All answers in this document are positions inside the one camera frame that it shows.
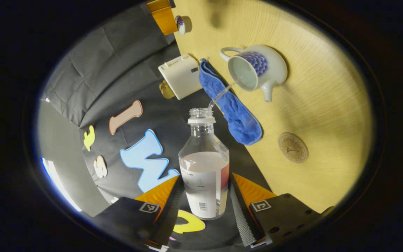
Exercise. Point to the clear plastic water bottle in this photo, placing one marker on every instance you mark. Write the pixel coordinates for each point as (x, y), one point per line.
(203, 168)

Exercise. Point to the white blue-flowered teacup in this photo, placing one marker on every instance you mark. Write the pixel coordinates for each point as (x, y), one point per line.
(271, 70)

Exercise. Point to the white toaster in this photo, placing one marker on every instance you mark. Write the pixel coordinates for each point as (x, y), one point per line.
(182, 75)

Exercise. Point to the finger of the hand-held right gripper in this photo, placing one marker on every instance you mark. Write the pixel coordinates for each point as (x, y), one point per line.
(164, 19)

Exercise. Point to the blue towel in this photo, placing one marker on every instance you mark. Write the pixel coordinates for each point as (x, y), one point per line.
(236, 115)

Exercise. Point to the brown toast slice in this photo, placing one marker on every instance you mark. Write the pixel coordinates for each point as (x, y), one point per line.
(166, 90)

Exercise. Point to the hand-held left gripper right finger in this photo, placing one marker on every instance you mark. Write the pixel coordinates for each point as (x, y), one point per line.
(241, 224)

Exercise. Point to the white blue teacup lid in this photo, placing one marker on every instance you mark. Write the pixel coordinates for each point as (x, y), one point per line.
(180, 25)

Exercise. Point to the round wooden coaster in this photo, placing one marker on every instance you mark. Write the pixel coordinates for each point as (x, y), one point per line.
(292, 147)

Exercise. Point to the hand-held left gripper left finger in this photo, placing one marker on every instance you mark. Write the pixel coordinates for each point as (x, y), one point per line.
(168, 224)

